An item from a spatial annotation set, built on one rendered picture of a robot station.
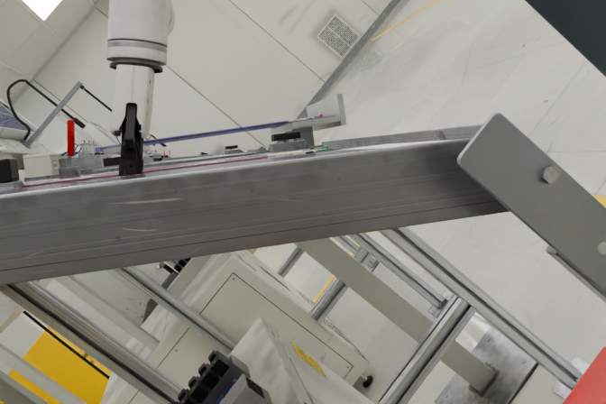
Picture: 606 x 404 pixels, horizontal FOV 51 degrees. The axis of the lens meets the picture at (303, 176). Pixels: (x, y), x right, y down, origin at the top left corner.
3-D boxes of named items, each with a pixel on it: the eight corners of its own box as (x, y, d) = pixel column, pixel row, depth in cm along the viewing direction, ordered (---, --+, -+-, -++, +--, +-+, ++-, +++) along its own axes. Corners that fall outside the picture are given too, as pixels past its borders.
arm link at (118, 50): (111, 48, 97) (110, 68, 97) (104, 37, 88) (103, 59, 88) (168, 52, 98) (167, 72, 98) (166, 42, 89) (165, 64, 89)
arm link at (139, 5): (116, 49, 98) (100, 37, 88) (121, -38, 97) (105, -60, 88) (172, 52, 98) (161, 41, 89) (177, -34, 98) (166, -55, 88)
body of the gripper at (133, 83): (114, 62, 97) (110, 136, 97) (105, 51, 87) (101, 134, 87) (164, 67, 99) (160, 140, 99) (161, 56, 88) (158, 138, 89)
